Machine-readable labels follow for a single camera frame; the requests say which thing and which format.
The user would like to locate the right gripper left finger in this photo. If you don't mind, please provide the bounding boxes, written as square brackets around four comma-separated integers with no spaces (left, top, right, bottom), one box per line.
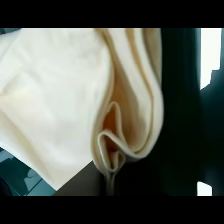
[54,160,108,197]

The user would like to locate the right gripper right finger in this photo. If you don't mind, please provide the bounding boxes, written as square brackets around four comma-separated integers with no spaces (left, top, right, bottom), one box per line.
[114,157,160,197]

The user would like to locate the cream shirt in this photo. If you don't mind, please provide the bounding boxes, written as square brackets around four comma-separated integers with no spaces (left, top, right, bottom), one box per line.
[0,28,165,197]

